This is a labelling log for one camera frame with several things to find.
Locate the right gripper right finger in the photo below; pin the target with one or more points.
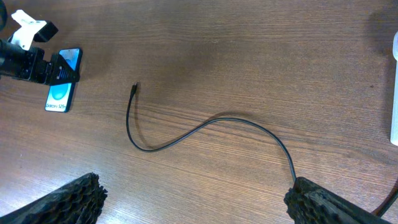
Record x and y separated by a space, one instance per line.
308 202

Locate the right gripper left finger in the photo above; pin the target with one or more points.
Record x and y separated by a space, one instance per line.
79 201

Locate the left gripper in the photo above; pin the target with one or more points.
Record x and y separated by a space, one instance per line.
34 68

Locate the blue Galaxy smartphone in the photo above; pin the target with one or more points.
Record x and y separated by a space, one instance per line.
59 98

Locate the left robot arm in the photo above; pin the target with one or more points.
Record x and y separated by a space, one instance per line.
21 61

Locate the white power strip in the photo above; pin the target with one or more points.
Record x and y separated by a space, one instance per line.
393 137

